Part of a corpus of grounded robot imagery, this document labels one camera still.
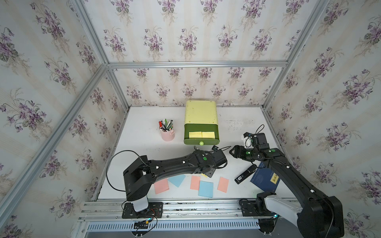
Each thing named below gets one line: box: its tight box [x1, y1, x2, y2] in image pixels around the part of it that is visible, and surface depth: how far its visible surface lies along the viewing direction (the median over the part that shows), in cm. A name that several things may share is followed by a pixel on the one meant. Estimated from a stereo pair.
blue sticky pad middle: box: [198, 180, 214, 198], surface depth 82 cm
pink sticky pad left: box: [153, 178, 170, 195], surface depth 82 cm
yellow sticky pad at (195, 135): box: [188, 131, 202, 139], surface depth 86 cm
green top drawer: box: [183, 123, 220, 146], surface depth 86 cm
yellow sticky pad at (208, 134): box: [201, 131, 216, 139], surface depth 86 cm
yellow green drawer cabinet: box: [183, 100, 220, 146], surface depth 86 cm
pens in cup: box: [158, 118, 174, 132], surface depth 97 cm
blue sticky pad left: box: [167, 174, 186, 188], surface depth 85 cm
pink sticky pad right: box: [217, 176, 230, 193], surface depth 84 cm
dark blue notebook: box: [250, 161, 281, 193], surface depth 83 cm
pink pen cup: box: [161, 129, 176, 142], surface depth 100 cm
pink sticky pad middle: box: [190, 175, 201, 191], surface depth 84 cm
